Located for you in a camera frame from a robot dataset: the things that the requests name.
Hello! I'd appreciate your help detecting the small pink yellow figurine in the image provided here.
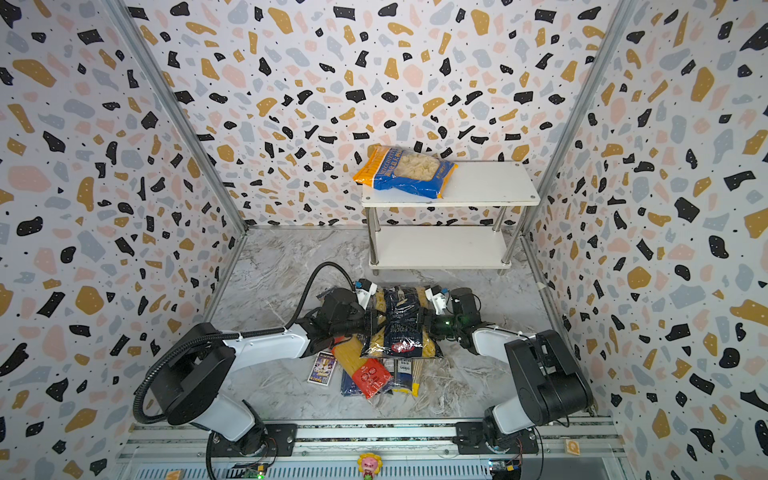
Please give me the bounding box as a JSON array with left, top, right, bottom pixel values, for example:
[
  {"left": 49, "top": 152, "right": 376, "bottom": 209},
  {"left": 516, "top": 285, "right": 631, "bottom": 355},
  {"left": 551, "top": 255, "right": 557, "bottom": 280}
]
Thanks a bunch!
[{"left": 357, "top": 453, "right": 383, "bottom": 480}]

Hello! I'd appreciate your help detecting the clear yellow spaghetti packet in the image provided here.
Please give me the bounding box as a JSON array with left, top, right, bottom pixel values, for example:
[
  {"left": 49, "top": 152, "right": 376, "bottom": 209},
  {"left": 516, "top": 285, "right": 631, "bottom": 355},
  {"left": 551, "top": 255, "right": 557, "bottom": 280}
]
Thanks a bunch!
[{"left": 382, "top": 358, "right": 423, "bottom": 398}]

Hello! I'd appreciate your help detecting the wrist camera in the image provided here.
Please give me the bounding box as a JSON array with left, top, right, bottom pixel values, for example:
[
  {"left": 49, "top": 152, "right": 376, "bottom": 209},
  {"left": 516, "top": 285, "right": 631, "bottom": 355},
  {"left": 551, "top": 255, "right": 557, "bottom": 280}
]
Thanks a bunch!
[
  {"left": 355, "top": 279, "right": 378, "bottom": 310},
  {"left": 425, "top": 285, "right": 449, "bottom": 315}
]

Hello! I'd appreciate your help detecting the dark blue spaghetti packet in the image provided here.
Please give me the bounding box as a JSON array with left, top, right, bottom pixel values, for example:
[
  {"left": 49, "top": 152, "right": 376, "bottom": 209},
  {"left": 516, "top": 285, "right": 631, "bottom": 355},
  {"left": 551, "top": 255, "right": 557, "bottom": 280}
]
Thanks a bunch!
[{"left": 340, "top": 370, "right": 363, "bottom": 397}]

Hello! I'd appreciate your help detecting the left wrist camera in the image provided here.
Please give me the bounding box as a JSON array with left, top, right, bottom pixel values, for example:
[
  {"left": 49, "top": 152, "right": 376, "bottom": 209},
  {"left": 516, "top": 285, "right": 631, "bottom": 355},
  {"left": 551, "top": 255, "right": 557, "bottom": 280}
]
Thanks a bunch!
[{"left": 355, "top": 279, "right": 378, "bottom": 310}]

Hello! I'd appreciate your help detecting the red spaghetti packet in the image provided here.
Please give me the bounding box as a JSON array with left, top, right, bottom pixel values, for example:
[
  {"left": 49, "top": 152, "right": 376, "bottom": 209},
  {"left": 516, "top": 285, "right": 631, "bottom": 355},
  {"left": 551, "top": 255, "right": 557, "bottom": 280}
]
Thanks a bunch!
[{"left": 332, "top": 337, "right": 393, "bottom": 400}]

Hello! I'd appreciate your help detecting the black corrugated cable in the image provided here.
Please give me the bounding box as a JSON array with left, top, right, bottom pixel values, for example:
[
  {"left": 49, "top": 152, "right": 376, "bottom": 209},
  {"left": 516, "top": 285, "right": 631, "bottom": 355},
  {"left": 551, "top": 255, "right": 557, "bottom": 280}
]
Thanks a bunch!
[{"left": 131, "top": 261, "right": 358, "bottom": 426}]

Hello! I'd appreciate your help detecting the dark blue penne pasta bag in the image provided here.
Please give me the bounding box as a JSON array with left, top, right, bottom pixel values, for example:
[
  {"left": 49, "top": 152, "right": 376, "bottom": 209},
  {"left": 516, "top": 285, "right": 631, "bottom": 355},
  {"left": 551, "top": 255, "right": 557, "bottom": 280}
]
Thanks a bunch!
[{"left": 359, "top": 286, "right": 443, "bottom": 359}]

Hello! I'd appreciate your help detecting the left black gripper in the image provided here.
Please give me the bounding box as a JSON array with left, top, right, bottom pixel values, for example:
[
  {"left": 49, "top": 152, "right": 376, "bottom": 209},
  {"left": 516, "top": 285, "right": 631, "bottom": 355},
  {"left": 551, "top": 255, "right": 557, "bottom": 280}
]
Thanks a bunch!
[{"left": 331, "top": 308, "right": 392, "bottom": 340}]

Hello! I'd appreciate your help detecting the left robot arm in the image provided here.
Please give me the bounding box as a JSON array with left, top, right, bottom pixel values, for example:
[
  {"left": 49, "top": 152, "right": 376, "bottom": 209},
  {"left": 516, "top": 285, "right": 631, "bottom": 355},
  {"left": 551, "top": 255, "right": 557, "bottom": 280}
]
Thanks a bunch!
[{"left": 133, "top": 282, "right": 375, "bottom": 455}]

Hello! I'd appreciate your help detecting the white two-tier shelf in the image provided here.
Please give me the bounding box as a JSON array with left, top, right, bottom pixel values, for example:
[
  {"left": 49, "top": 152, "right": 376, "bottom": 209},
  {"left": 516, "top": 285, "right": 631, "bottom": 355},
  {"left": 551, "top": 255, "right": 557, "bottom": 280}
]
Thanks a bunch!
[{"left": 362, "top": 161, "right": 540, "bottom": 273}]

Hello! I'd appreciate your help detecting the small purple card box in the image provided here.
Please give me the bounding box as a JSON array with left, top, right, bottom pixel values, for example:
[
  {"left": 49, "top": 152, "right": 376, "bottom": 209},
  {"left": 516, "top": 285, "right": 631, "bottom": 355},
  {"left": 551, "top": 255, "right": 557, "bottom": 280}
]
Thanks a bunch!
[{"left": 307, "top": 351, "right": 336, "bottom": 387}]

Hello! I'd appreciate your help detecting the blue orange orecchiette pasta bag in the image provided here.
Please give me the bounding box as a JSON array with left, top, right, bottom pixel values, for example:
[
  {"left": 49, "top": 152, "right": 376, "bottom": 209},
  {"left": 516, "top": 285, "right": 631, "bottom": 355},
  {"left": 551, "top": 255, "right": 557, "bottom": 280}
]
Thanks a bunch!
[{"left": 353, "top": 145, "right": 457, "bottom": 200}]

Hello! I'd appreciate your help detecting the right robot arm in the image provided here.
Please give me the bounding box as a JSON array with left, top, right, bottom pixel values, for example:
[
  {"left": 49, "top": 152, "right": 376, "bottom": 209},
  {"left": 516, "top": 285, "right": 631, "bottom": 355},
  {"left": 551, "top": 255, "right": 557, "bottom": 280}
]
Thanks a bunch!
[{"left": 425, "top": 287, "right": 594, "bottom": 453}]

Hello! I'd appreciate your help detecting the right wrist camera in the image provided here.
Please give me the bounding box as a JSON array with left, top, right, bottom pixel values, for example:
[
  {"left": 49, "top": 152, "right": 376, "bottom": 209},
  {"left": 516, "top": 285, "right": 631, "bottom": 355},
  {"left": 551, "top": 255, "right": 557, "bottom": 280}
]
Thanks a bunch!
[{"left": 425, "top": 285, "right": 449, "bottom": 315}]

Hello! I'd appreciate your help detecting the small orange tag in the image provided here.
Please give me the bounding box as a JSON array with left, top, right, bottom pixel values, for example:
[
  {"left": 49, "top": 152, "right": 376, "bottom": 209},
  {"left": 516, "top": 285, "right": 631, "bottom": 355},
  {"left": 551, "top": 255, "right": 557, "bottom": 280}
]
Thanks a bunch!
[{"left": 564, "top": 439, "right": 581, "bottom": 456}]

